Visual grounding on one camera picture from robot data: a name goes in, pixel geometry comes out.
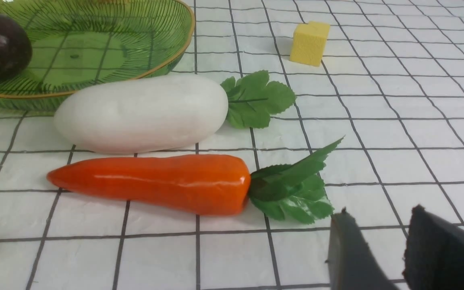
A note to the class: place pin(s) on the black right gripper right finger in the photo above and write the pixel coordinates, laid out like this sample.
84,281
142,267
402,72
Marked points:
434,254

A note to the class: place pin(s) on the orange carrot with leaves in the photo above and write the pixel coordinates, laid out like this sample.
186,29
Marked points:
206,184

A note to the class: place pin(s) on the green glass leaf plate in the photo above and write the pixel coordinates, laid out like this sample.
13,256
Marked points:
80,43

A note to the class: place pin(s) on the yellow foam cube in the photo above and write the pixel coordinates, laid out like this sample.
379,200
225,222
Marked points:
309,41

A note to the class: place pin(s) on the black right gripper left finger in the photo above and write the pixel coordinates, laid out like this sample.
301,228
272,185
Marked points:
351,264

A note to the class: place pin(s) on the white checkered tablecloth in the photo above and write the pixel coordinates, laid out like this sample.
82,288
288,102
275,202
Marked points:
390,84

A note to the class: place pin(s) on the white radish with leaves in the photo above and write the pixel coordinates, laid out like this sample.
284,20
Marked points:
167,112

